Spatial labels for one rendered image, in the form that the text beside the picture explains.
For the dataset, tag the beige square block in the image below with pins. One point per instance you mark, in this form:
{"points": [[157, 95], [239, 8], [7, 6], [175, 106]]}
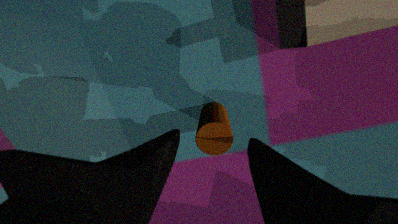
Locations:
{"points": [[303, 23]]}

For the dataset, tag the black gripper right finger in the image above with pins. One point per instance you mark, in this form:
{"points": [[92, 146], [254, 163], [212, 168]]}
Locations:
{"points": [[289, 194]]}

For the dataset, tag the orange cylinder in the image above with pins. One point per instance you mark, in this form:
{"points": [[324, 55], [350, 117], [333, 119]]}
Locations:
{"points": [[214, 135]]}

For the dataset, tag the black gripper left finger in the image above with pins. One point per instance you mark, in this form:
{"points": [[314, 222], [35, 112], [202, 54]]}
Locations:
{"points": [[123, 189]]}

